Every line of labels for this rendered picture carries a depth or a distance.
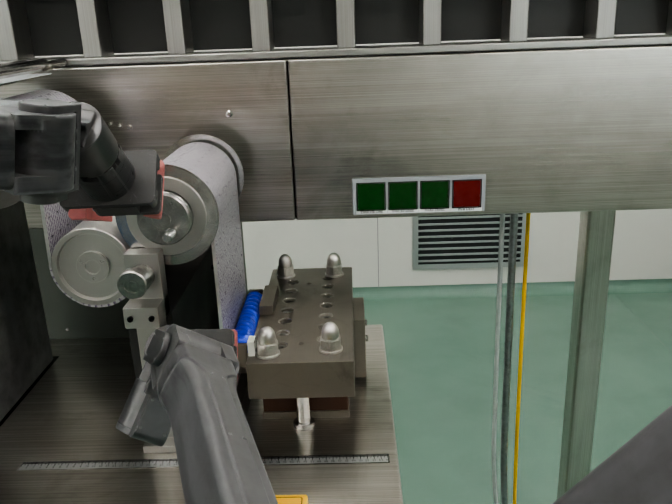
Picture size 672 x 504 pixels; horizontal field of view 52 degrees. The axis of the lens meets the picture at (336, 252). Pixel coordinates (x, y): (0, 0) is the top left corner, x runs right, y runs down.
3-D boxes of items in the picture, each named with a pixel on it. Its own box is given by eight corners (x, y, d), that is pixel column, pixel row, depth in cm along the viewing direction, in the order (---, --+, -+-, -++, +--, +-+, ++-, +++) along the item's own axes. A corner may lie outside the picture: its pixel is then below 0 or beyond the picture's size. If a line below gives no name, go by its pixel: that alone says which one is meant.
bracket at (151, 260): (142, 455, 103) (113, 263, 93) (154, 431, 109) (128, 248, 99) (175, 455, 103) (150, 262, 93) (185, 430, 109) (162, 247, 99)
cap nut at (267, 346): (254, 359, 103) (252, 332, 101) (257, 348, 106) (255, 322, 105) (279, 359, 103) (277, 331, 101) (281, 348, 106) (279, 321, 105)
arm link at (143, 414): (243, 362, 72) (167, 333, 68) (200, 469, 70) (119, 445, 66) (211, 348, 83) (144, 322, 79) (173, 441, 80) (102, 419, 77)
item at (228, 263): (222, 362, 106) (211, 248, 100) (244, 301, 128) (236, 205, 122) (226, 361, 106) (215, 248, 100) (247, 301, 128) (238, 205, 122)
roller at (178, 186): (125, 251, 99) (125, 173, 96) (169, 204, 124) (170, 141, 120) (205, 258, 100) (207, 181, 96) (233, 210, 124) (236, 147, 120)
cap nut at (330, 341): (318, 355, 104) (317, 327, 102) (319, 344, 107) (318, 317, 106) (342, 354, 103) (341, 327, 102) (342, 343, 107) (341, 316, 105)
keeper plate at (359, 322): (355, 377, 121) (353, 320, 117) (354, 351, 130) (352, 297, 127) (369, 377, 121) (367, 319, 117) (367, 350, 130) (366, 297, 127)
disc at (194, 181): (115, 260, 100) (113, 160, 96) (116, 259, 101) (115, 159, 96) (216, 269, 101) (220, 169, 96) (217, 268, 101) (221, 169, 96)
